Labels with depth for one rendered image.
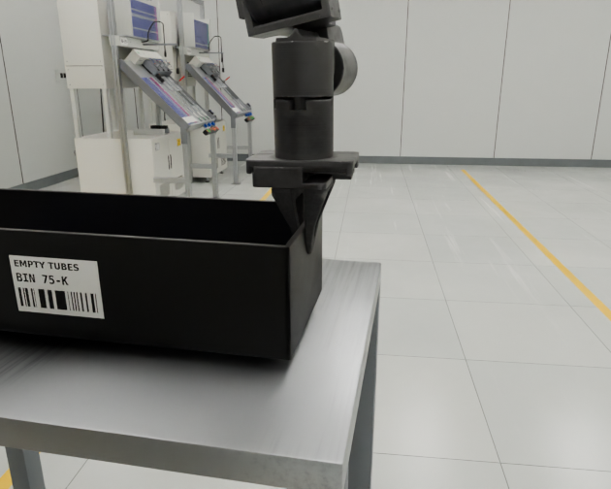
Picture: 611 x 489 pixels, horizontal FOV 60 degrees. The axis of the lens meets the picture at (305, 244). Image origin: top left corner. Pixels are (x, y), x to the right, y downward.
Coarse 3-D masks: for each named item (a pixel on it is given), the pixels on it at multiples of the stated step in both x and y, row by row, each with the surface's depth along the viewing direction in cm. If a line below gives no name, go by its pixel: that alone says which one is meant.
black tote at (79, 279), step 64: (0, 192) 70; (64, 192) 68; (0, 256) 52; (64, 256) 51; (128, 256) 49; (192, 256) 48; (256, 256) 47; (320, 256) 63; (0, 320) 55; (64, 320) 53; (128, 320) 52; (192, 320) 50; (256, 320) 49
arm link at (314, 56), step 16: (304, 32) 48; (272, 48) 48; (288, 48) 46; (304, 48) 46; (320, 48) 46; (288, 64) 47; (304, 64) 46; (320, 64) 47; (288, 80) 47; (304, 80) 47; (320, 80) 47; (288, 96) 48; (304, 96) 47; (320, 96) 48
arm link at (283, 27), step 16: (240, 0) 48; (336, 0) 47; (240, 16) 48; (304, 16) 46; (320, 16) 46; (336, 16) 47; (256, 32) 48; (272, 32) 48; (288, 32) 50; (320, 32) 52; (336, 32) 54; (336, 48) 52; (336, 64) 52; (352, 64) 55; (336, 80) 53; (352, 80) 56
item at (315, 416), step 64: (320, 320) 61; (0, 384) 48; (64, 384) 48; (128, 384) 48; (192, 384) 48; (256, 384) 48; (320, 384) 48; (64, 448) 43; (128, 448) 42; (192, 448) 40; (256, 448) 40; (320, 448) 40
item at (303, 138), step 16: (288, 112) 48; (304, 112) 48; (320, 112) 48; (288, 128) 48; (304, 128) 48; (320, 128) 49; (288, 144) 49; (304, 144) 49; (320, 144) 49; (256, 160) 49; (272, 160) 49; (288, 160) 49; (304, 160) 49; (320, 160) 49; (336, 160) 49; (352, 160) 48
